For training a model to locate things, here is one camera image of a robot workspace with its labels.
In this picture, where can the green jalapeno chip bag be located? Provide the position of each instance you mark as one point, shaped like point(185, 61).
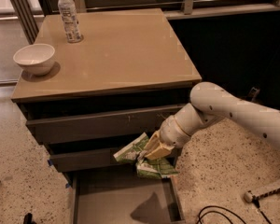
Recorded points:
point(133, 153)

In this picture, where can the grey middle drawer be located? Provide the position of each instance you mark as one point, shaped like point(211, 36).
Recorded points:
point(82, 155)

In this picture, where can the white power strip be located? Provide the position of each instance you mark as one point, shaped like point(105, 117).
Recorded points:
point(262, 192)

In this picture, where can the clear plastic water bottle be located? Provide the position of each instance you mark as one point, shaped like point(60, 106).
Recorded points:
point(67, 9)

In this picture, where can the white ceramic bowl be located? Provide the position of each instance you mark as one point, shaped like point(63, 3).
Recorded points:
point(36, 59)

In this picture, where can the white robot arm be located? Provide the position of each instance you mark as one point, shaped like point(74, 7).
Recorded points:
point(208, 104)

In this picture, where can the grey drawer cabinet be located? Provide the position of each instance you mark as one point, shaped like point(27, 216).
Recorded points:
point(126, 60)

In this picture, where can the small black floor device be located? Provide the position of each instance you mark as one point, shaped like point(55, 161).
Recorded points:
point(253, 94)

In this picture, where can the grey top drawer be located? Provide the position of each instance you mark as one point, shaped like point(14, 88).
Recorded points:
point(100, 125)

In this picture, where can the black object bottom edge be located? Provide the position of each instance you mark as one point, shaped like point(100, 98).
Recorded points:
point(28, 219)

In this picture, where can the grey open bottom drawer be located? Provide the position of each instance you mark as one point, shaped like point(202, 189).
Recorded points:
point(117, 195)

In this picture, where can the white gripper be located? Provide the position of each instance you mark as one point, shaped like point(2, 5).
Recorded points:
point(172, 133)

